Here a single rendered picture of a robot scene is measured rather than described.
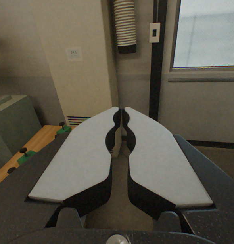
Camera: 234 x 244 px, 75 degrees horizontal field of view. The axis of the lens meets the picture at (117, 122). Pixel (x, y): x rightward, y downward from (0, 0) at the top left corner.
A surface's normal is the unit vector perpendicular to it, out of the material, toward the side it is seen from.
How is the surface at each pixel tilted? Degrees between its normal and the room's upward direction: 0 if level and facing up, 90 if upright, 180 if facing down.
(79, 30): 90
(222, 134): 90
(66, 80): 90
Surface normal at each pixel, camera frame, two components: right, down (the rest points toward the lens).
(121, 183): -0.07, -0.84
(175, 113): -0.20, 0.55
